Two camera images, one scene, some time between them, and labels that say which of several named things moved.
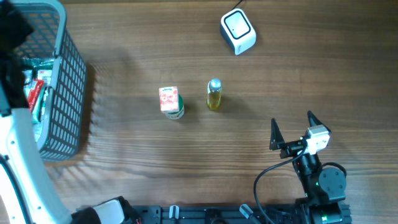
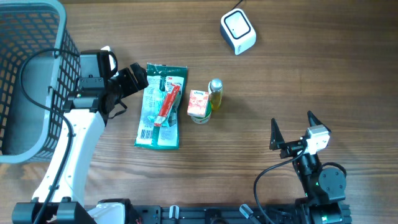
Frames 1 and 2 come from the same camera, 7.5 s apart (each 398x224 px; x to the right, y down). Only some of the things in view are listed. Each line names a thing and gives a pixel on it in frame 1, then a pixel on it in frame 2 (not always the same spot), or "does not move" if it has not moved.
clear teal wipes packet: x=35 y=113 -> x=160 y=110
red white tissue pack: x=169 y=99 -> x=197 y=103
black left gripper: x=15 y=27 -> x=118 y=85
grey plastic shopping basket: x=64 y=134 does not move
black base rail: x=217 y=214 does not move
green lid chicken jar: x=176 y=115 -> x=201 y=120
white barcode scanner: x=237 y=28 does not move
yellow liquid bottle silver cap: x=214 y=93 does not move
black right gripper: x=277 y=142 does not move
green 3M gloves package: x=41 y=69 -> x=163 y=91
